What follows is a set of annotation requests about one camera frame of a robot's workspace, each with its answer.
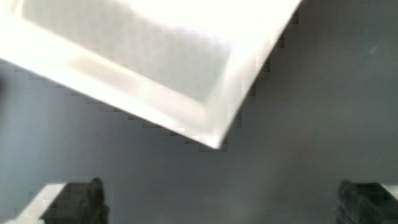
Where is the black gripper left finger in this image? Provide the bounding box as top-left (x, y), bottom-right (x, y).
top-left (10, 177), bottom-right (110, 224)

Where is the white rear drawer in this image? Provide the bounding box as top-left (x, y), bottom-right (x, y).
top-left (0, 0), bottom-right (302, 147)

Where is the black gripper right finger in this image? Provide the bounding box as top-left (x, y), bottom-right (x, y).
top-left (336, 180), bottom-right (398, 224)

